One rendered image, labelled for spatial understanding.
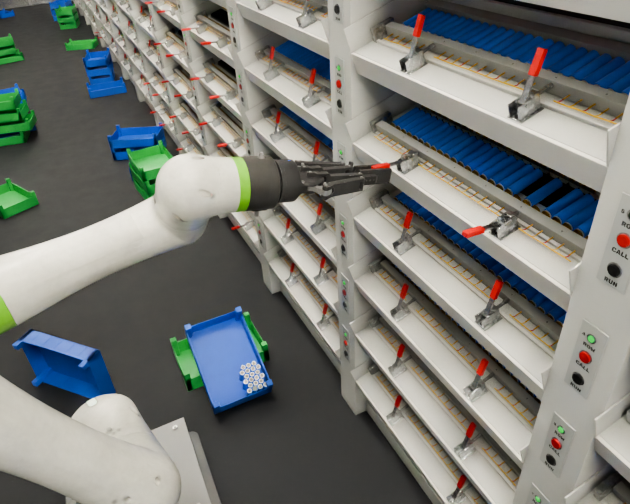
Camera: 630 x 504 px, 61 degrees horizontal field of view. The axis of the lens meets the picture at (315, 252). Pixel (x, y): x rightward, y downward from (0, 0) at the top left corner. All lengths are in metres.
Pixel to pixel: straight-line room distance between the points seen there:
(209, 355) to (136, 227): 1.02
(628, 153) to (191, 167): 0.58
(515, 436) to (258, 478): 0.84
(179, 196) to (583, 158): 0.56
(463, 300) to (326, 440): 0.83
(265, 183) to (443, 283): 0.42
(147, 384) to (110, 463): 1.08
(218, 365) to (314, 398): 0.34
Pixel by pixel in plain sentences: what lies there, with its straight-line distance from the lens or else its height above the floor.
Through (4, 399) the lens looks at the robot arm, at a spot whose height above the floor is 0.88.
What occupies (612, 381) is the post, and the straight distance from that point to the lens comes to 0.83.
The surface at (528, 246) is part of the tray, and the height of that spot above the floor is 0.94.
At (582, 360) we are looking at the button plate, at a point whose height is 0.85.
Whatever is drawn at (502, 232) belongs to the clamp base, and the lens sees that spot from 0.89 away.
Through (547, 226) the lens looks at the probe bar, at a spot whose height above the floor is 0.97.
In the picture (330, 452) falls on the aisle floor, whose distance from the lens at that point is 1.72.
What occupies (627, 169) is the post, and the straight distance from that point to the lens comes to 0.70.
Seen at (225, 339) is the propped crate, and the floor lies 0.11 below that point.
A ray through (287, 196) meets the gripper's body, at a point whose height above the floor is 0.97.
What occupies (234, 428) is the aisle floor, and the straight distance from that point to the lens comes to 1.80.
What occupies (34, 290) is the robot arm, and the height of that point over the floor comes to 0.92.
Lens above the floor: 1.41
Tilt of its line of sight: 35 degrees down
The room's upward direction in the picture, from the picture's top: 4 degrees counter-clockwise
